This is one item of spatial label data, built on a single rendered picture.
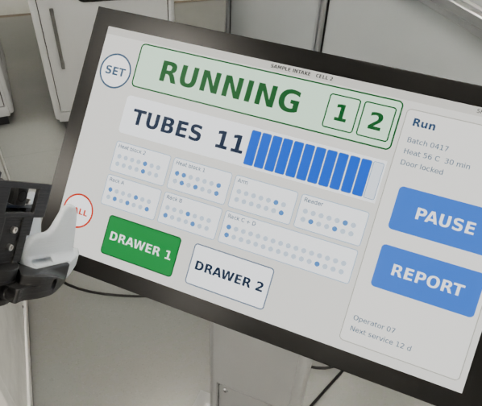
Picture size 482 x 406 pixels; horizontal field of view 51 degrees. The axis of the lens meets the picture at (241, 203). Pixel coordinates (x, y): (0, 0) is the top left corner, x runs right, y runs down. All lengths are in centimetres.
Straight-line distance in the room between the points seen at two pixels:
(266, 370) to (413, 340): 34
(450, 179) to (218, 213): 24
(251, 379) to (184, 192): 40
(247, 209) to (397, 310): 18
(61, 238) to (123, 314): 139
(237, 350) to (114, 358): 93
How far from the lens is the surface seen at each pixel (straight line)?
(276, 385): 85
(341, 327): 54
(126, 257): 60
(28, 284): 36
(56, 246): 41
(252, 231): 54
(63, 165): 64
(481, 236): 53
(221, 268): 55
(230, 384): 90
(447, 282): 53
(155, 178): 58
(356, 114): 53
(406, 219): 52
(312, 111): 54
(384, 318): 53
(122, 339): 173
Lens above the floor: 142
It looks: 41 degrees down
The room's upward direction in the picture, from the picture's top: 3 degrees clockwise
